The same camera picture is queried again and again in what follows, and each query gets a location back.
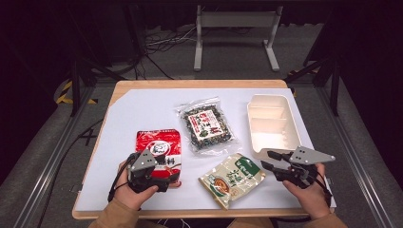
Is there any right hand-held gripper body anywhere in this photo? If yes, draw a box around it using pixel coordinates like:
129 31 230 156
278 145 336 190

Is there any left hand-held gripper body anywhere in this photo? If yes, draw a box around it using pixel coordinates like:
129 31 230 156
127 148 170 194

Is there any red seasoning packet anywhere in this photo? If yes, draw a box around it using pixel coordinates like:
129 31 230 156
135 127 182 188

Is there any white divided plastic box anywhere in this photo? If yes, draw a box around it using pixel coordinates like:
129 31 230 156
246 93 302 161

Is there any green and beige food packet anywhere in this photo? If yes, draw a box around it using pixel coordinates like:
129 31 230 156
198 153 266 211

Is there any person's left hand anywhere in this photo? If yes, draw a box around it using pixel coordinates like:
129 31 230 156
113 161 160 212

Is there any person's right hand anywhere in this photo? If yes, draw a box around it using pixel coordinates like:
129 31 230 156
282 163 332 221

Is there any white table mat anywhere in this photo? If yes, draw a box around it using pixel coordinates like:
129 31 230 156
75 87 336 212

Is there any clear packet of dark seaweed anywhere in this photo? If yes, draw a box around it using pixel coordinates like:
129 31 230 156
175 96 239 156

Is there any black metal stand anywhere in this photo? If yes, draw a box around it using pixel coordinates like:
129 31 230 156
283 53 342 117
67 0 127 118

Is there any white metal stand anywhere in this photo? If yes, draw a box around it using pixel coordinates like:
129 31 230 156
193 4 284 72

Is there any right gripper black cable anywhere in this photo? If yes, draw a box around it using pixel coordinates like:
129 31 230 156
312 164 334 207

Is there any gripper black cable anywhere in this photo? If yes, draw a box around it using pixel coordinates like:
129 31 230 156
312 164 334 207
107 152 141 203

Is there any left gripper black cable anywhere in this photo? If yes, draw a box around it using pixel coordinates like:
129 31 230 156
107 152 141 203

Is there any aluminium floor rail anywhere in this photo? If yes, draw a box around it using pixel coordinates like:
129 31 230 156
12 85 96 228
317 85 397 228

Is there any bundle of floor cables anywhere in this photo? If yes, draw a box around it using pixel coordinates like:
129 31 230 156
136 25 199 81

